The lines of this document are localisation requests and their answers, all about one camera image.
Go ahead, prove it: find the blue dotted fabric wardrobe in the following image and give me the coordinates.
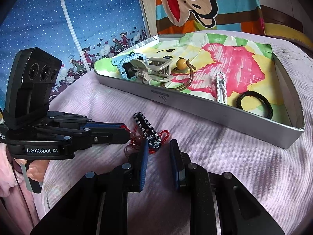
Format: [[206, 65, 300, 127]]
[[1, 0, 147, 103]]

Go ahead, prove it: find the yellow pillow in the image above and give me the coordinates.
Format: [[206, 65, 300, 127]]
[[264, 23, 312, 50]]

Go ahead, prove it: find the silver cardboard tray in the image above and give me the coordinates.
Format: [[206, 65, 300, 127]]
[[95, 34, 305, 149]]

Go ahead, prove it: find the dark wooden headboard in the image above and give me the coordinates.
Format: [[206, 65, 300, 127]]
[[261, 5, 304, 33]]

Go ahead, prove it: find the brown hair tie yellow bead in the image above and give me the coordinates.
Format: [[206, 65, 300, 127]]
[[169, 56, 197, 92]]

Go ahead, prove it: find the pink bed cover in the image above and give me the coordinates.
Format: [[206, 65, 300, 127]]
[[50, 32, 312, 234]]

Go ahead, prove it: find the beige hair claw clip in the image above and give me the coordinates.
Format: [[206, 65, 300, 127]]
[[130, 57, 174, 84]]

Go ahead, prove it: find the light blue smart watch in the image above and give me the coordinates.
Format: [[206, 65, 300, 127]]
[[112, 52, 146, 80]]

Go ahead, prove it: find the black white braided hair clip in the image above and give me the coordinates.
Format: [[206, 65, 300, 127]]
[[133, 112, 161, 150]]

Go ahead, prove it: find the person's left hand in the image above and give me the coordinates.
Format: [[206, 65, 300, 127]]
[[13, 159, 50, 182]]

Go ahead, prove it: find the striped monkey cartoon blanket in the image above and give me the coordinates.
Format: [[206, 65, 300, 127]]
[[156, 0, 264, 35]]

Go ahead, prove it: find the black hair tie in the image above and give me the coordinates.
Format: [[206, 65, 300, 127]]
[[236, 90, 274, 120]]

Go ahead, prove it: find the colourful painted paper liner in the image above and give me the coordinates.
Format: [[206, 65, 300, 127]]
[[94, 33, 291, 125]]

